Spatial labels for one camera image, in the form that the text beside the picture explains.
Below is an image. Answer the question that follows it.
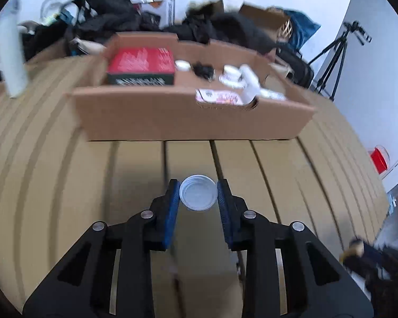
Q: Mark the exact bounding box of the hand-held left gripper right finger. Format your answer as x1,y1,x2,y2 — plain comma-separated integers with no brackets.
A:
217,179,375,318

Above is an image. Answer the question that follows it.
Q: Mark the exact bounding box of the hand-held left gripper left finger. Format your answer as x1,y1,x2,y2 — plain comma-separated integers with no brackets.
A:
23,179,181,318

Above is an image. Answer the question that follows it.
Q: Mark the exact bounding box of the white round plastic lid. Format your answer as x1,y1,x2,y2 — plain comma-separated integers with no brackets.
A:
179,174,218,212

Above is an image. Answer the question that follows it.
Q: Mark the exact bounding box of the shallow cardboard box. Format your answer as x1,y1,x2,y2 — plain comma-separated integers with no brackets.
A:
66,33,316,142

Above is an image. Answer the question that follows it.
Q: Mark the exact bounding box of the red and white printed packet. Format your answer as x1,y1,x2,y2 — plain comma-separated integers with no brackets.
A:
196,88,245,106

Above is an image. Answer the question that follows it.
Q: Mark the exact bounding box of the white plastic packet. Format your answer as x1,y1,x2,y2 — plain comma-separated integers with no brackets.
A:
259,89,287,101

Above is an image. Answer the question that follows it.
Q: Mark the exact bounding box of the white plastic bottle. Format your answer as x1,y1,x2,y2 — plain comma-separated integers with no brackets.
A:
239,64,262,104

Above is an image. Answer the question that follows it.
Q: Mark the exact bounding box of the white printed jar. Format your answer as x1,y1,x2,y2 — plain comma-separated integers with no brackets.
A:
219,64,246,88

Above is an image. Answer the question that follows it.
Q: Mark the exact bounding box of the small black object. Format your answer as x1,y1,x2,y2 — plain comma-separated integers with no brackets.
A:
192,61,216,81

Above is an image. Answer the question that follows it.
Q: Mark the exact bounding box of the red and black box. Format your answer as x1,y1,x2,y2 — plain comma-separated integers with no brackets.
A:
107,47,176,86

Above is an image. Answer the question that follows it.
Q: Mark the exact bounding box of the black bag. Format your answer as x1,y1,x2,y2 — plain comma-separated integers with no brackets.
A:
274,48,315,88

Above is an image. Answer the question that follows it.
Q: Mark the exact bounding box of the dark clothing heap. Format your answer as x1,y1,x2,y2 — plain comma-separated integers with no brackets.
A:
340,228,398,318

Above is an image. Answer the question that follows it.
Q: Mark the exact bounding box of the red container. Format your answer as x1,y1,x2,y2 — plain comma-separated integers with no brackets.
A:
368,145,391,174

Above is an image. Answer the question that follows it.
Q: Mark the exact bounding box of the black jacket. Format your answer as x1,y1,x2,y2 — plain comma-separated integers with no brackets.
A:
164,2,279,55

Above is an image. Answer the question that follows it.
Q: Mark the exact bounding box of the black tripod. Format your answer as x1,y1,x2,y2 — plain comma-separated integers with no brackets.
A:
307,21,373,101

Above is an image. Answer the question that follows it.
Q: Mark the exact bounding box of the woven basket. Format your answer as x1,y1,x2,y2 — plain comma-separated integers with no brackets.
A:
277,18,294,42

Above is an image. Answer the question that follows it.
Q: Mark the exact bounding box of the open brown cardboard box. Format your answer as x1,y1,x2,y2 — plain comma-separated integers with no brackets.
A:
239,3,291,40

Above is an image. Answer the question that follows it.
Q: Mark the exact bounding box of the blue cloth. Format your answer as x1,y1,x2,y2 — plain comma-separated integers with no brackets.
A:
282,10,322,52

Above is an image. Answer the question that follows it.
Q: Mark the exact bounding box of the black clothes pile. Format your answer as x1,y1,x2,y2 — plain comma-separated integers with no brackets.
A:
64,0,163,45

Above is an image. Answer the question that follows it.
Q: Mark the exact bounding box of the white water bottle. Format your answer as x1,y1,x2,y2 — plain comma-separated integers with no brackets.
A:
0,0,29,99

